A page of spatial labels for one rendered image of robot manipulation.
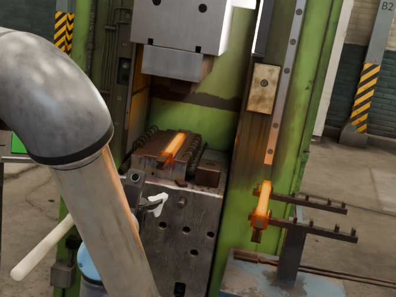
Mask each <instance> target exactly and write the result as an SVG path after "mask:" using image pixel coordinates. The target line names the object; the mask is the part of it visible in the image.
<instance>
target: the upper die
mask: <svg viewBox="0 0 396 297"><path fill-rule="evenodd" d="M200 52H201V51H198V52H188V51H182V50H177V49H171V48H164V47H157V46H153V44H150V45H146V44H144V50H143V60H142V66H141V73H143V74H150V75H156V76H161V77H167V78H174V79H178V80H185V81H191V82H195V83H199V82H201V80H203V79H204V78H205V77H206V76H207V75H208V74H210V73H211V72H212V68H213V61H214V56H213V55H206V54H201V53H200Z"/></svg>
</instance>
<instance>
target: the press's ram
mask: <svg viewBox="0 0 396 297"><path fill-rule="evenodd" d="M235 6H237V7H241V8H249V9H255V6H256V0H134V5H133V16H132V23H131V34H130V42H135V43H139V44H146V45H150V44H153V46H157V47H164V48H171V49H175V50H182V51H188V52H198V51H201V52H200V53H201V54H206V55H213V56H219V55H221V54H222V53H224V52H226V51H227V48H228V44H229V37H230V30H231V26H232V19H233V13H234V8H235Z"/></svg>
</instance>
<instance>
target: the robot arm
mask: <svg viewBox="0 0 396 297"><path fill-rule="evenodd" d="M12 132H14V133H15V134H16V135H17V137H18V138H19V139H20V141H21V142H22V143H23V145H24V147H25V149H26V151H27V153H28V155H29V156H30V158H31V159H32V161H34V162H35V163H37V164H39V165H42V166H46V167H48V168H49V170H50V172H51V174H52V177H53V179H54V181H55V183H56V185H57V187H58V190H59V191H60V193H61V196H62V198H63V200H64V202H65V204H66V206H67V209H68V211H69V213H70V215H71V217H72V219H73V221H74V223H75V225H76V227H77V229H78V232H79V234H80V236H81V238H82V240H83V242H82V244H81V246H80V248H79V250H78V253H77V262H78V266H79V268H80V270H81V271H82V272H81V285H80V297H161V296H160V295H159V293H158V290H157V287H156V284H155V281H154V278H153V275H152V272H151V270H150V267H149V263H148V261H147V258H146V254H145V252H144V249H143V245H142V243H141V240H140V237H139V235H141V233H142V231H143V230H144V228H145V226H146V214H147V213H145V211H146V210H147V211H148V212H153V213H154V216H155V217H158V216H159V215H160V213H161V210H162V207H163V204H164V202H165V201H166V200H167V198H168V194H166V193H162V194H158V195H156V196H150V197H148V199H147V200H146V199H145V198H142V197H141V195H142V192H143V188H144V184H145V181H146V174H145V172H144V171H141V170H136V169H129V170H128V172H127V176H126V180H125V182H124V186H123V185H122V184H121V181H120V178H119V176H118V173H117V169H116V166H115V164H114V160H113V157H112V155H111V152H110V149H109V146H108V143H109V142H110V140H111V139H112V136H113V133H114V126H113V122H112V119H111V116H110V113H109V110H108V108H107V106H106V104H105V101H104V100H103V98H102V96H101V95H100V93H99V92H98V90H97V89H96V87H95V86H94V84H93V83H92V82H91V80H90V79H89V78H88V77H87V76H86V74H85V73H84V72H83V71H82V69H81V68H80V67H79V66H78V65H77V64H76V63H75V62H74V61H73V60H72V59H71V58H70V57H69V56H68V55H67V54H66V53H65V52H63V51H62V50H61V49H59V48H58V47H57V46H56V45H54V44H53V43H51V42H49V41H48V40H46V39H45V38H43V37H40V36H37V35H35V34H32V33H29V32H21V31H16V30H13V29H8V28H3V27H0V161H1V158H2V155H3V152H4V149H5V146H6V143H7V141H8V137H9V135H10V134H11V133H12Z"/></svg>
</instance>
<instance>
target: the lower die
mask: <svg viewBox="0 0 396 297"><path fill-rule="evenodd" d="M180 130H183V129H179V130H178V131H177V130H171V129H167V130H166V131H164V130H159V131H158V132H157V130H156V134H154V137H152V135H151V139H150V138H148V143H147V141H146V145H144V143H143V148H141V146H140V147H139V148H138V149H137V150H136V151H135V152H134V153H133V154H132V155H131V162H130V169H136V170H141V171H144V172H145V174H146V175H147V176H153V177H159V178H163V179H169V180H176V179H183V180H184V181H185V179H186V177H187V169H188V167H189V165H190V161H191V156H190V155H189V154H185V155H184V157H182V155H183V154H184V152H185V151H186V149H187V148H188V145H189V144H190V142H191V141H192V139H193V137H194V136H195V135H200V136H202V135H201V134H196V133H191V132H192V131H189V130H183V131H188V133H187V134H186V136H185V137H184V139H183V140H182V142H181V143H180V145H179V146H178V148H177V149H176V151H175V152H174V153H173V159H172V163H168V165H167V166H166V168H165V169H164V170H158V169H156V166H157V165H158V163H157V162H156V160H157V159H158V158H159V154H160V152H161V151H165V149H166V148H167V147H168V146H169V144H170V143H171V142H172V141H173V139H174V138H175V136H177V134H178V133H179V132H180ZM154 133H155V132H154ZM151 173H154V175H152V174H151Z"/></svg>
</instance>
